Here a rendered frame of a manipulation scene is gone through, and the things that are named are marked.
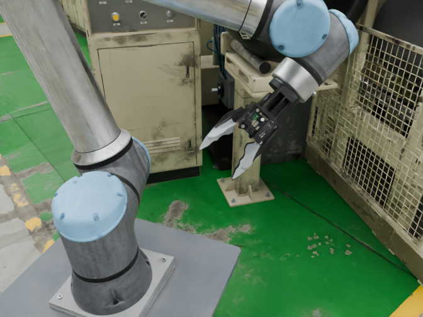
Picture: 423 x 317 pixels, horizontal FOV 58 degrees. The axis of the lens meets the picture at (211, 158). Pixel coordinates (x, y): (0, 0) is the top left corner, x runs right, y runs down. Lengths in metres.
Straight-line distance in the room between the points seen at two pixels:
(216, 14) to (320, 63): 0.25
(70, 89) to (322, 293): 1.37
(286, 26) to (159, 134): 1.65
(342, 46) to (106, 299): 0.71
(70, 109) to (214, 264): 0.53
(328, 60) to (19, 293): 0.88
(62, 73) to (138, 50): 1.17
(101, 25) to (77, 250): 1.36
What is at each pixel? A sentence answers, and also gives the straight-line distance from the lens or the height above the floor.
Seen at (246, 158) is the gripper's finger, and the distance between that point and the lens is 0.81.
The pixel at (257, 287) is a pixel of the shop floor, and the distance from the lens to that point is 1.78.
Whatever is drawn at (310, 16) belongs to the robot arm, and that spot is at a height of 1.25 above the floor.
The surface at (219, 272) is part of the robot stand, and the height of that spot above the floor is 0.60.
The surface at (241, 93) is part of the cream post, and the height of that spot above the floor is 0.64.
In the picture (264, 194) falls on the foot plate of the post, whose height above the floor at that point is 0.01.
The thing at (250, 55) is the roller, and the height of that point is 0.91.
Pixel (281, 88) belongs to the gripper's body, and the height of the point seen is 1.10.
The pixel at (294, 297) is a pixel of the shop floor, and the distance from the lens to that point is 1.78.
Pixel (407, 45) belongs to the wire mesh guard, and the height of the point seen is 0.99.
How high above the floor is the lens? 1.37
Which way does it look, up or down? 32 degrees down
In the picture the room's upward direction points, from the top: straight up
